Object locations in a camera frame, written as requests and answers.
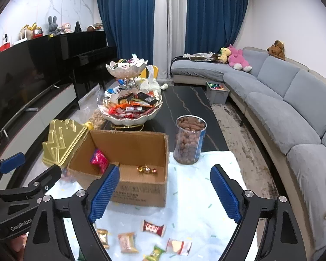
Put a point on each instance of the pile of assorted snack packets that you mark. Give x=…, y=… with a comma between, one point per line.
x=130, y=104

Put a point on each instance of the brown cardboard box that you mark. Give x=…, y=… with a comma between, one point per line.
x=141, y=146

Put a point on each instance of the clear bag of nuts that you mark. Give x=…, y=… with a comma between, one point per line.
x=96, y=121

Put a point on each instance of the brown plush toy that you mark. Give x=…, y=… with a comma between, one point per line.
x=277, y=50

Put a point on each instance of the dark red snack packet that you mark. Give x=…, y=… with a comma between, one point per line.
x=153, y=227

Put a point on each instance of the grey toy bin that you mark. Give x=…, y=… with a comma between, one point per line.
x=217, y=95

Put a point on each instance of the brown football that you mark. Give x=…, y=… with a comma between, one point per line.
x=91, y=28

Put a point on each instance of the green snack packet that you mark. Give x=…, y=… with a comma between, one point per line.
x=154, y=254

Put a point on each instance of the white and red snack packet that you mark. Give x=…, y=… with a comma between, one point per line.
x=179, y=246

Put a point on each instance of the clear jar of brown balls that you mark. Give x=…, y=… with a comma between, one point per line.
x=188, y=144

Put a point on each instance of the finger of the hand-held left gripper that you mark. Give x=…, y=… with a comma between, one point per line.
x=47, y=176
x=12, y=161

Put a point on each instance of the dark cloth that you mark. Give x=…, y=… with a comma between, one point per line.
x=201, y=57

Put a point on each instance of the white sheer curtain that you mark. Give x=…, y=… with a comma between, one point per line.
x=169, y=19

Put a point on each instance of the grey patterned rug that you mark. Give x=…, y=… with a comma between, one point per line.
x=241, y=141

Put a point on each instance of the gold ornament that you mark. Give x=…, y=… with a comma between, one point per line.
x=30, y=28

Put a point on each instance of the peach snack packet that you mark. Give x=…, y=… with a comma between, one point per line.
x=127, y=242

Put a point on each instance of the black metronome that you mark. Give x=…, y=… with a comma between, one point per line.
x=78, y=27

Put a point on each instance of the gold lid candy jar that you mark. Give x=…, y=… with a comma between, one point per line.
x=59, y=141

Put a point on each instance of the white security camera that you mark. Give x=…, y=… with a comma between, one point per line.
x=5, y=42

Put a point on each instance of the grey television cabinet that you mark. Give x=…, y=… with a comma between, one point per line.
x=51, y=100

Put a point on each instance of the black curved television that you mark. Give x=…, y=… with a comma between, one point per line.
x=16, y=81

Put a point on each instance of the pink plush toy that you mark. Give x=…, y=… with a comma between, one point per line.
x=237, y=58

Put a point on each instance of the black upright piano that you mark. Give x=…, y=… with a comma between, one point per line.
x=81, y=49

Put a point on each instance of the gold wrapped candy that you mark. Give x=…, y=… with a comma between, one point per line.
x=141, y=169
x=152, y=171

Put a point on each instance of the white router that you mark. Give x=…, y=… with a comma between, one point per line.
x=21, y=38

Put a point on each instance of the grey rabbit plush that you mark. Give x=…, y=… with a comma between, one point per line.
x=53, y=25

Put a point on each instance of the yellow plush toy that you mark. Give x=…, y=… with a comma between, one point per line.
x=224, y=54

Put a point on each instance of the light blue tablecloth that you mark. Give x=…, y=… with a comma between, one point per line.
x=195, y=195

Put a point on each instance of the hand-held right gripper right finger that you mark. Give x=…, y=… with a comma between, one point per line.
x=225, y=193

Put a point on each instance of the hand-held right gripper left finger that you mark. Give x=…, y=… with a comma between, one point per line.
x=103, y=193

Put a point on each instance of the blue curtain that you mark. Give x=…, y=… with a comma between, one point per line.
x=214, y=16
x=127, y=19

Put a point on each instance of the gold snack packet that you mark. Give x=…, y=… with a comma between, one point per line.
x=102, y=238

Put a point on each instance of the white tiered snack dish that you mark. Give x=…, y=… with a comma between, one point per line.
x=130, y=121

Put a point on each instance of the small red box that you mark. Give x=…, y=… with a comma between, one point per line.
x=38, y=32

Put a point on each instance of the pink snack packet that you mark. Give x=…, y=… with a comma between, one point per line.
x=99, y=160

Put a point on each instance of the grey sectional sofa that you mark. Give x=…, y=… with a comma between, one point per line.
x=274, y=119

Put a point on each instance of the pink doll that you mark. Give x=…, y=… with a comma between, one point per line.
x=66, y=28

